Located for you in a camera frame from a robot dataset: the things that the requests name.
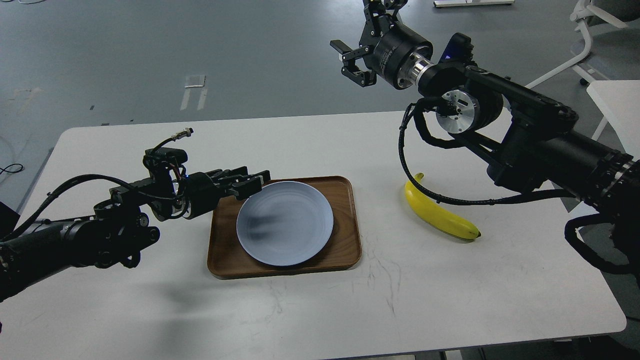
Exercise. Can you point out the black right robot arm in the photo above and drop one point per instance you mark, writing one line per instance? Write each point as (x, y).
(526, 138)

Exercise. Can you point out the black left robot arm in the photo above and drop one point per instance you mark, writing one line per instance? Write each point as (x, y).
(118, 231)

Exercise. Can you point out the light blue round plate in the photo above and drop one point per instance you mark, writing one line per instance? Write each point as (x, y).
(285, 224)

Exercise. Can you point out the yellow banana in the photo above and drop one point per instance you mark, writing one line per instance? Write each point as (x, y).
(437, 216)

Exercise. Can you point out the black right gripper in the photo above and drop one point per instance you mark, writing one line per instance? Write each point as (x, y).
(400, 55)

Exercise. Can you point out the white side table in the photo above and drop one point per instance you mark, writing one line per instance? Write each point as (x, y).
(619, 103)

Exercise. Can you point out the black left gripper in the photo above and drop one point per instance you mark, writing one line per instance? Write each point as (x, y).
(203, 190)

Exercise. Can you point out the white office chair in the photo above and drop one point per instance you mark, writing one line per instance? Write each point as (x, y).
(608, 48)

